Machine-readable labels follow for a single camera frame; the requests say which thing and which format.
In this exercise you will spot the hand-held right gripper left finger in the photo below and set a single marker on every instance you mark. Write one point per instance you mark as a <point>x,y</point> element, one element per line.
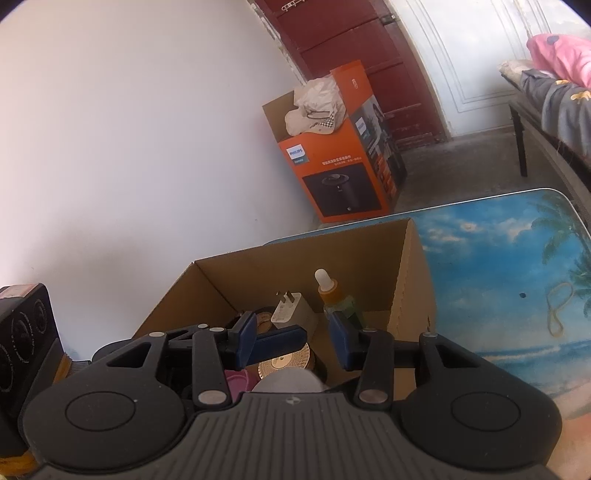
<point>244,341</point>

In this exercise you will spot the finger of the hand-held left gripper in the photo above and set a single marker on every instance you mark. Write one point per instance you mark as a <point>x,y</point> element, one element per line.
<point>281,344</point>

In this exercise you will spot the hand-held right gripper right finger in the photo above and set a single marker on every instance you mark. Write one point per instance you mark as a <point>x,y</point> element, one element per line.
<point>339,344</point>

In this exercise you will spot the gold ribbed lid jar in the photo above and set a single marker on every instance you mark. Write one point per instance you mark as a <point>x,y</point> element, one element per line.
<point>286,365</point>

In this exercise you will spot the white charger plug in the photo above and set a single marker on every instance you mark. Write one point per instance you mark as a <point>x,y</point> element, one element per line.
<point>298,314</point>

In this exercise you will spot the purple round container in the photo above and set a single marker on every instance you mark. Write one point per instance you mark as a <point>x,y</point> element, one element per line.
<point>240,383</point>

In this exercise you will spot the green dropper bottle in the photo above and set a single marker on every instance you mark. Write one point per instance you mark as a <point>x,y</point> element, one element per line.
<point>332,295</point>

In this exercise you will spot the brown cardboard box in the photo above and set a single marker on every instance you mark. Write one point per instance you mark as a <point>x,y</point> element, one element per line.
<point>277,263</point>

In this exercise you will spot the orange appliance box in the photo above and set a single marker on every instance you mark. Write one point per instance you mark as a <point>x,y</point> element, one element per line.
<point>332,184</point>

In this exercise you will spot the tan rubber band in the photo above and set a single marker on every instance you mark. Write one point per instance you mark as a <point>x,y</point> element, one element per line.
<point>548,318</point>

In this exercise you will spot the beige cloth hat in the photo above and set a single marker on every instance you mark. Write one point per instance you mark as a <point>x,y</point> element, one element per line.
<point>314,106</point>

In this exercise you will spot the dark red wooden door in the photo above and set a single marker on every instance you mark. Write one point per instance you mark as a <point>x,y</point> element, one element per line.
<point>351,37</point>

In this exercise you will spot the white panelled door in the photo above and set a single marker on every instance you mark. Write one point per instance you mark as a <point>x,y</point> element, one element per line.
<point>485,55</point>

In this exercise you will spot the pink floral blanket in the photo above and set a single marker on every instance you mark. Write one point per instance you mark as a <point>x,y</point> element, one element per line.
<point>568,57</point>

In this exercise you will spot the dark bed frame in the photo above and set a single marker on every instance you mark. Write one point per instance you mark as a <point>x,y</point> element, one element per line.
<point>521,138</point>

